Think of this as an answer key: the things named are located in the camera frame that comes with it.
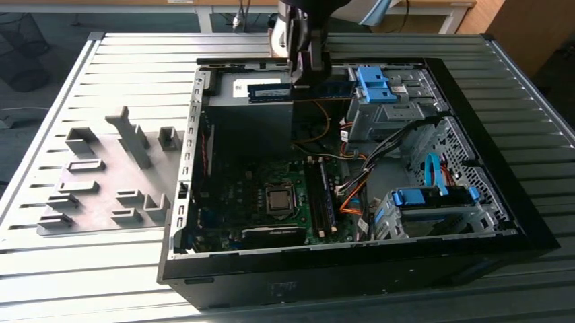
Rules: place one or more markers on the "black open PC case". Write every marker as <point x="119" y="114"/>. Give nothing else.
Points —
<point x="313" y="279"/>

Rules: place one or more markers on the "hard disk blue carrier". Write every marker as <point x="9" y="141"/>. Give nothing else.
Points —
<point x="408" y="196"/>

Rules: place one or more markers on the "wooden cabinet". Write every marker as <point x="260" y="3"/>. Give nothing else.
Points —
<point x="530" y="33"/>

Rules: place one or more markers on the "green motherboard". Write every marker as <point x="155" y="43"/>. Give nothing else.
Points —
<point x="243" y="202"/>

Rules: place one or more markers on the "grey metal drive cage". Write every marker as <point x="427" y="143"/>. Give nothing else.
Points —
<point x="395" y="116"/>

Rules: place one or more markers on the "grey metal disk bay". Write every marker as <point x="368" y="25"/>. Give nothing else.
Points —
<point x="448" y="213"/>

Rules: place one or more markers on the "grey parts rack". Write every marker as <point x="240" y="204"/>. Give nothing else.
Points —
<point x="112" y="161"/>

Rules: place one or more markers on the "white frame desk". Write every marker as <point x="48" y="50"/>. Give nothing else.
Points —
<point x="454" y="20"/>

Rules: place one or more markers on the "blue drive bay latch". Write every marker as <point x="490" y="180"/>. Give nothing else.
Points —
<point x="375" y="91"/>

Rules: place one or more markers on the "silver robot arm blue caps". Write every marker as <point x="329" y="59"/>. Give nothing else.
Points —
<point x="277" y="43"/>

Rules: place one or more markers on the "silver CPU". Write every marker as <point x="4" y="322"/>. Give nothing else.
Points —
<point x="279" y="199"/>

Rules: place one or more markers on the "black graphics card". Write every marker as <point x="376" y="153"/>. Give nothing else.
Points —
<point x="273" y="237"/>

